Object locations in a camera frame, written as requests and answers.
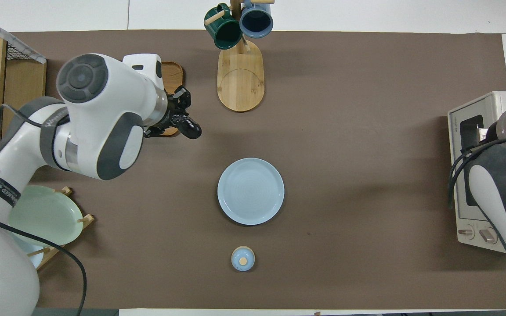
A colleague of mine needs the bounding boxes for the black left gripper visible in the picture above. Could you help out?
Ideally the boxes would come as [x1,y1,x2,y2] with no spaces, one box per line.
[145,86,192,139]

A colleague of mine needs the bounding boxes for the dark purple eggplant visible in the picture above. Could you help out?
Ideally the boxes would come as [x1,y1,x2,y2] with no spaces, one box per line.
[179,116,202,140]

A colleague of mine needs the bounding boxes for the light blue plate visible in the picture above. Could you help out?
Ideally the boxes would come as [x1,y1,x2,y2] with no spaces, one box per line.
[25,245,45,269]
[217,158,285,226]

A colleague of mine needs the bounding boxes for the cream toaster oven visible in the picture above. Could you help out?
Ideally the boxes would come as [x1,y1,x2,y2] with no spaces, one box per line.
[447,91,506,254]

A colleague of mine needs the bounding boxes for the wooden serving tray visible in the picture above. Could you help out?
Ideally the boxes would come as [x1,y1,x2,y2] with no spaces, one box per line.
[160,61,184,137]

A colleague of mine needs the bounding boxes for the wooden mug tree stand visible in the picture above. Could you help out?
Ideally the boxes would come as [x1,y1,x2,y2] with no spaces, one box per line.
[205,0,275,112]

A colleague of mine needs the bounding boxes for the dark green mug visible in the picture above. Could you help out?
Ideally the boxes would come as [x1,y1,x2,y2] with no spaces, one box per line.
[204,4,243,50]

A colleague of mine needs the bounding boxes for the blue mug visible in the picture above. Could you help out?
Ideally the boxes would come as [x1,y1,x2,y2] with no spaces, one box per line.
[239,0,274,39]

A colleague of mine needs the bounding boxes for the wooden plate rack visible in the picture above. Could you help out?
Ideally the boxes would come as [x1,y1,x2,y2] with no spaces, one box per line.
[36,187,94,273]

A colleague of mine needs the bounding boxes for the small blue lidded jar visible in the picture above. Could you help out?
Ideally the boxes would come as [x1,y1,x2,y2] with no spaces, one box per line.
[231,246,256,272]

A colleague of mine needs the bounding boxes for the brown table mat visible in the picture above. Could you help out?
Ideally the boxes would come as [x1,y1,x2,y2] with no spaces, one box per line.
[0,30,506,310]

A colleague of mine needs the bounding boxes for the pale green plate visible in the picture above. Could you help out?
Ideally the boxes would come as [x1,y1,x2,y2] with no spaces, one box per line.
[8,185,84,247]

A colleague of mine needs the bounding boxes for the black wire mesh rack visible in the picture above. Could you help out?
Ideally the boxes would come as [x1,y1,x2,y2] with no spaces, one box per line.
[0,11,47,64]

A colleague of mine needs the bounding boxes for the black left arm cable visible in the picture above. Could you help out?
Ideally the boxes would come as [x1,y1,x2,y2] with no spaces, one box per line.
[0,103,87,316]

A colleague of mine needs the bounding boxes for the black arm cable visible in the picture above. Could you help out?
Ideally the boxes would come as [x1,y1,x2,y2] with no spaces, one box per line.
[0,103,87,316]
[448,136,506,210]

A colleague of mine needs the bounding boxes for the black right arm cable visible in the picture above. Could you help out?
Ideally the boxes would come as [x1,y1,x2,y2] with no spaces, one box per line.
[448,136,506,210]

